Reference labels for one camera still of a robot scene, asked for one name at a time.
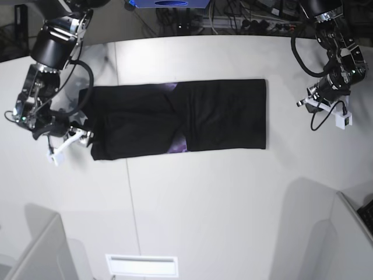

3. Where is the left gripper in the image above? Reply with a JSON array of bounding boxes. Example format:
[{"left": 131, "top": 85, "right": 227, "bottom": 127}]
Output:
[{"left": 296, "top": 75, "right": 351, "bottom": 113}]

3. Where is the white table slot plate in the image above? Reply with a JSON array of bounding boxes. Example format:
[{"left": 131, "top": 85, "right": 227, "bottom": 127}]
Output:
[{"left": 105, "top": 254, "right": 179, "bottom": 278}]

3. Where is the black keyboard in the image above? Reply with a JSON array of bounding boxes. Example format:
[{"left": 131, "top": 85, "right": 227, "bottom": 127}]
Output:
[{"left": 357, "top": 201, "right": 373, "bottom": 233}]

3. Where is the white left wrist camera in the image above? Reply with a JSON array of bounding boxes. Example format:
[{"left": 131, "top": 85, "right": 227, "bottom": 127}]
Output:
[{"left": 307, "top": 96, "right": 353, "bottom": 131}]

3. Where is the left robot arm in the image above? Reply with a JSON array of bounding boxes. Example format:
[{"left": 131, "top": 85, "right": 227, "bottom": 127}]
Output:
[{"left": 291, "top": 1, "right": 368, "bottom": 113}]

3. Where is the white left partition panel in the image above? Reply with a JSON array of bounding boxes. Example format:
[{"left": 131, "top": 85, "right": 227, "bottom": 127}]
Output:
[{"left": 1, "top": 204, "right": 94, "bottom": 279}]

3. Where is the white right partition panel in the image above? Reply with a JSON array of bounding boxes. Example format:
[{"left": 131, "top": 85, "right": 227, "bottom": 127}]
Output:
[{"left": 270, "top": 178, "right": 372, "bottom": 279}]

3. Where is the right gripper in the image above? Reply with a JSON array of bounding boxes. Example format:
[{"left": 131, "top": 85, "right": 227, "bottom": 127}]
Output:
[{"left": 30, "top": 112, "right": 94, "bottom": 146}]

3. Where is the white partition panel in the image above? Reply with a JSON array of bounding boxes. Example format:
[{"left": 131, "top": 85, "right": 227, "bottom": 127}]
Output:
[
  {"left": 1, "top": 204, "right": 94, "bottom": 279},
  {"left": 270, "top": 178, "right": 372, "bottom": 279}
]

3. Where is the black T-shirt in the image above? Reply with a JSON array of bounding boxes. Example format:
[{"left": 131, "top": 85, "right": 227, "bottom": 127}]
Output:
[{"left": 79, "top": 79, "right": 267, "bottom": 160}]

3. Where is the blue box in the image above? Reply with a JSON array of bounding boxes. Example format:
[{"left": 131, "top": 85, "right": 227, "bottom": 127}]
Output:
[{"left": 128, "top": 0, "right": 210, "bottom": 9}]

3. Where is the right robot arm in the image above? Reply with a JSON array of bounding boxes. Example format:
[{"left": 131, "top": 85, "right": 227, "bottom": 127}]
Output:
[{"left": 8, "top": 1, "right": 94, "bottom": 144}]

